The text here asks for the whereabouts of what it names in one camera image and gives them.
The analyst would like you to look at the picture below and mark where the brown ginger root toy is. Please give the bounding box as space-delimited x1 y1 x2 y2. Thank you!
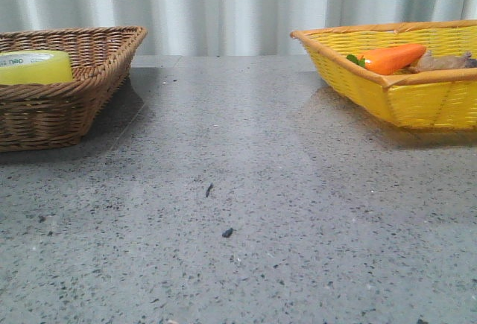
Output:
408 51 476 73

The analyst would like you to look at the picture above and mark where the yellow woven basket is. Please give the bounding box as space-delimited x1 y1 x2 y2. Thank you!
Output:
291 19 476 130

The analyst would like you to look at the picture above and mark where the yellow tape roll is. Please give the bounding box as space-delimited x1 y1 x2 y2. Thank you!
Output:
1 50 74 85

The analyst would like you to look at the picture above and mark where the brown wicker basket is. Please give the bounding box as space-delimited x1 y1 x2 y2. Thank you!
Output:
1 25 148 152

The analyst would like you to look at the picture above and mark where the white pleated curtain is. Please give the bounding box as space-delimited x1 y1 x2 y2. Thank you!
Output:
1 0 476 56

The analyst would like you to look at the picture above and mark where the orange toy carrot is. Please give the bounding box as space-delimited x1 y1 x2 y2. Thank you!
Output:
346 43 427 75

